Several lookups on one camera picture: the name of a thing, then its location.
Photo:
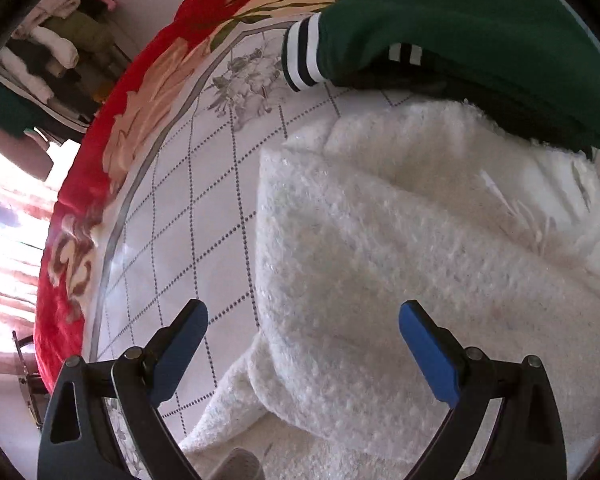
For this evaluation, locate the red floral blanket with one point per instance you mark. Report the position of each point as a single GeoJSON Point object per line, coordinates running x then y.
{"type": "Point", "coordinates": [145, 75]}

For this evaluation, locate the white quilted floral mat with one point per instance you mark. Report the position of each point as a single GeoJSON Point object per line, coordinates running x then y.
{"type": "Point", "coordinates": [180, 210]}

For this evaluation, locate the rack of hanging clothes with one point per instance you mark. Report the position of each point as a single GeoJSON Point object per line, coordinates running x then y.
{"type": "Point", "coordinates": [55, 35]}

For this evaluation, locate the pink curtain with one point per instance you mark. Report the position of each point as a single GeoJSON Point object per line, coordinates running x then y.
{"type": "Point", "coordinates": [10, 305]}

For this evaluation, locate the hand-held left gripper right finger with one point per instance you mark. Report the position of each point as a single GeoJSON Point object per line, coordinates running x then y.
{"type": "Point", "coordinates": [427, 350]}

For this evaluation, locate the white fluffy sweater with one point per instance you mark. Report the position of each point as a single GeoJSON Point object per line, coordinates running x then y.
{"type": "Point", "coordinates": [355, 260]}

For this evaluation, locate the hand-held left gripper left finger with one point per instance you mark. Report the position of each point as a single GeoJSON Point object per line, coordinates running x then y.
{"type": "Point", "coordinates": [180, 350]}

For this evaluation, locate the dark metal stand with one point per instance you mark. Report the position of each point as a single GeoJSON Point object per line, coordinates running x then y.
{"type": "Point", "coordinates": [30, 395]}

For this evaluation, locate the green jacket with striped cuffs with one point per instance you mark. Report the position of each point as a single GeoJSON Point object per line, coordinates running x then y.
{"type": "Point", "coordinates": [455, 20]}

